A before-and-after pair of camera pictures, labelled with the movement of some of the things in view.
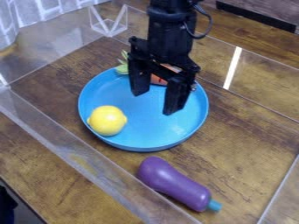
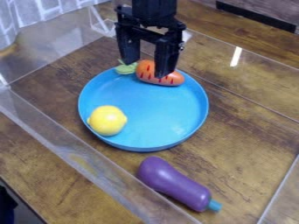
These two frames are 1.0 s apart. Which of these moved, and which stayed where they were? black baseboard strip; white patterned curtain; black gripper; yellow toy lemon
Moved: black gripper
Stayed: yellow toy lemon; black baseboard strip; white patterned curtain
